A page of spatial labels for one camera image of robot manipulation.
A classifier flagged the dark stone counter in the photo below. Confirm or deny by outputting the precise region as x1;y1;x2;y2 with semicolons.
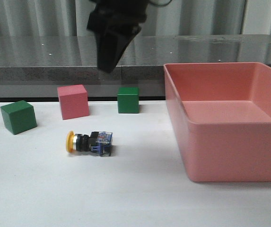
0;35;271;102

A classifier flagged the green cube far left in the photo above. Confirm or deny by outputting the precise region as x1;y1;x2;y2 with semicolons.
0;100;37;135

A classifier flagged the grey curtain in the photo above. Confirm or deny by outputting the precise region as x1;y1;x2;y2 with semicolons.
0;0;271;37

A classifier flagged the green cube near bin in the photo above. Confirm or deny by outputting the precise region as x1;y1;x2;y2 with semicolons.
117;87;140;114

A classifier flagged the yellow push button switch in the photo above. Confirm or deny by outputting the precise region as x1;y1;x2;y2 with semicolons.
66;131;113;157

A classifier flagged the pink plastic bin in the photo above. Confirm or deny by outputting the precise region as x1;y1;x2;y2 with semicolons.
164;62;271;182

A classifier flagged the pink cube block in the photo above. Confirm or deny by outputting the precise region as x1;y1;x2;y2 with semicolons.
57;84;89;120

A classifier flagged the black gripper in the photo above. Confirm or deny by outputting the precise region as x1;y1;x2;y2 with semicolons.
87;0;149;73

